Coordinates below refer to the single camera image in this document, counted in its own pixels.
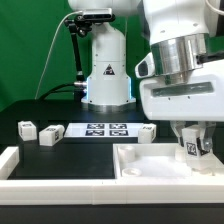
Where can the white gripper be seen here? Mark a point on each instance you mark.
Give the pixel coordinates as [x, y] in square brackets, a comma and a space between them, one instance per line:
[201, 99]

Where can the white U-shaped fence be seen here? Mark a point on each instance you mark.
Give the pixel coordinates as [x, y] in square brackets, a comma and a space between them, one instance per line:
[195, 189]

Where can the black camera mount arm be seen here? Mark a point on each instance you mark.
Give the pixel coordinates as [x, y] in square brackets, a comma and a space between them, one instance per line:
[78, 50]

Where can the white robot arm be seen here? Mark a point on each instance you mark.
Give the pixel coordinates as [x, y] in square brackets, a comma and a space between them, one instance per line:
[155, 52]

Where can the white fiducial marker sheet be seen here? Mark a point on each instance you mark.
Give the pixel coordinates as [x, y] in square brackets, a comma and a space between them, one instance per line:
[111, 130]

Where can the white square tabletop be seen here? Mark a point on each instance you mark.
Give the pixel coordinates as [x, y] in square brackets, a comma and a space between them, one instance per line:
[156, 160]

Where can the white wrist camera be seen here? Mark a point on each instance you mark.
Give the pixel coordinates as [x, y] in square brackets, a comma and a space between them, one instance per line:
[146, 67]

